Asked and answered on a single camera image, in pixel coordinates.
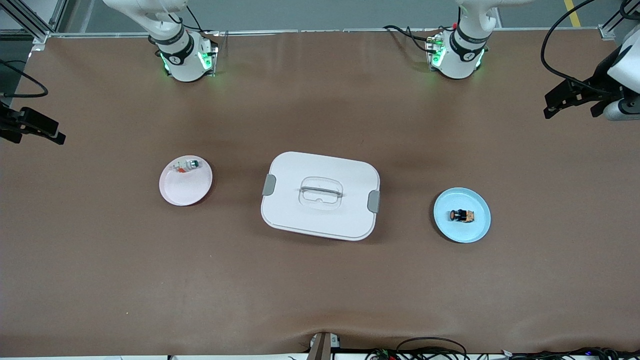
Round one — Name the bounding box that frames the pink round plate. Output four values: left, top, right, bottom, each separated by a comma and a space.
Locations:
159, 155, 214, 207

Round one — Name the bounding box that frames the light blue round plate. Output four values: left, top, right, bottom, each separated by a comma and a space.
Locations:
433, 187, 492, 244

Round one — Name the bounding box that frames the white lidded storage box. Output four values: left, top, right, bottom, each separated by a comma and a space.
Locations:
260, 151, 381, 242

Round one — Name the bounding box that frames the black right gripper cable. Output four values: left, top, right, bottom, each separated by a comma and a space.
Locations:
0, 59, 49, 99

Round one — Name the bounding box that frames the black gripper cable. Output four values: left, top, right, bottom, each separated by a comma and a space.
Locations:
540, 0, 621, 97
0, 59, 49, 99

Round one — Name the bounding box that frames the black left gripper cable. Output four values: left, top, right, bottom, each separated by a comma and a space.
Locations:
540, 0, 621, 97

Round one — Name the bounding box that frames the aluminium frame profile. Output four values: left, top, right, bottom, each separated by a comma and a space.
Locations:
597, 0, 640, 41
0, 0, 69, 44

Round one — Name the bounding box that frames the white and green switch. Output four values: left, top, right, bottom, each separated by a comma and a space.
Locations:
172, 158, 202, 174

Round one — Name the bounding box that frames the black left base cable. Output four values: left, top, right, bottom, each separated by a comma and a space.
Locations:
383, 24, 442, 57

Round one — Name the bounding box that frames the black base cable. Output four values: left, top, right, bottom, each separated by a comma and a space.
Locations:
172, 4, 221, 38
383, 24, 442, 57

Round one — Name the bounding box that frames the black right base cable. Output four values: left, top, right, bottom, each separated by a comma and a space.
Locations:
172, 4, 221, 38

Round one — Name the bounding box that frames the silver table edge rail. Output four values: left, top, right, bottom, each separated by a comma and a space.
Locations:
47, 27, 613, 40

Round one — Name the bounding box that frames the black cable bundle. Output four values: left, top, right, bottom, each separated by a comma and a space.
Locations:
365, 346, 640, 360

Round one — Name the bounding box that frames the black looped cable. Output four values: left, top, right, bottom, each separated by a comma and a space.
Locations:
396, 336, 469, 360

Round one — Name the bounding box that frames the brown camera mount post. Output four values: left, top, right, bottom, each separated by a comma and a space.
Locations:
306, 331, 342, 360

